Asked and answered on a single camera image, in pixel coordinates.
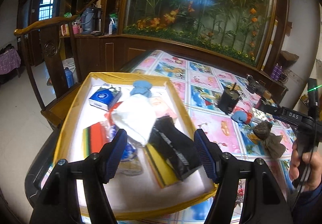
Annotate black cylindrical motor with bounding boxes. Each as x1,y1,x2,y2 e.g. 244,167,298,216
218,82,242,115

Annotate blue thermos jug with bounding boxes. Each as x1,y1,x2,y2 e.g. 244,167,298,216
80,7,99,35

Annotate person's right hand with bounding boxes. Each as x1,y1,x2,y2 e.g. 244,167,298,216
289,142,322,192

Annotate steel wool scourer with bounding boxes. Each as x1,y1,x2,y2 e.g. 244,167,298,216
254,122,273,141

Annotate artificial flower glass display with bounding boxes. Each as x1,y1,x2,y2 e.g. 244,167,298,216
122,0,280,68

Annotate wooden chair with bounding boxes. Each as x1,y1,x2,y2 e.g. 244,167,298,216
14,15,83,129

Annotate table with purple cloth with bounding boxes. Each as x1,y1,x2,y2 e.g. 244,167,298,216
0,46,22,77

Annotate pink tissue pack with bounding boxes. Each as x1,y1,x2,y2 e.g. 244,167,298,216
151,97,176,120

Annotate black printed fabric pack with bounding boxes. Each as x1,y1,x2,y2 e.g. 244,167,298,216
148,117,202,180

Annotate blue cloth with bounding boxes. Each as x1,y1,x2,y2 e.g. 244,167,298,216
231,111,249,124
131,80,153,99

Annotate white cloth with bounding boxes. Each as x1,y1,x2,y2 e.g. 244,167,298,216
112,94,156,146

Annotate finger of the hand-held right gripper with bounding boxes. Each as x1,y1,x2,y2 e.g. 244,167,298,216
257,103,283,120

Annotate yellow-rimmed white tray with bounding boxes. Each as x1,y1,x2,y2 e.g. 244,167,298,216
53,72,219,221

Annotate person's right forearm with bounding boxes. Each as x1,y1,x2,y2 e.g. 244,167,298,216
293,184,322,224

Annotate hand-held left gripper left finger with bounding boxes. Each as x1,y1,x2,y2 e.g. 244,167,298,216
30,128,127,224

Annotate white bucket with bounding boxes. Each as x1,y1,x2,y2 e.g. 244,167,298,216
62,58,76,83

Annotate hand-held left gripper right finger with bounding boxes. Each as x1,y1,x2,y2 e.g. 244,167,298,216
194,128,293,224

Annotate printed plastic tablecloth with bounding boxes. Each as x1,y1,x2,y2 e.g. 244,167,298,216
80,50,300,224

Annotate white bottle with green cap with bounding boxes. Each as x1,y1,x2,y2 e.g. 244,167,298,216
109,13,119,34

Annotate barred window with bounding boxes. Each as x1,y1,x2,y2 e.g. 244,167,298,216
39,0,54,20

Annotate blue tissue pack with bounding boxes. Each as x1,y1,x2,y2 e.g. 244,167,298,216
89,85,123,110

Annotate black metal clamp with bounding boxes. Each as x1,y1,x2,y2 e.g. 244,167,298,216
246,74,264,93

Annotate multicolour sponge pack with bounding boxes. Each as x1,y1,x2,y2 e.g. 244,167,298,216
83,123,111,159
146,143,182,187

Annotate grey cleaning cloth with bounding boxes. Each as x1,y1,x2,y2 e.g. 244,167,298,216
264,135,287,159

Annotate blue water bottle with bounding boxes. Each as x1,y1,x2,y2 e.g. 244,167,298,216
64,67,74,88

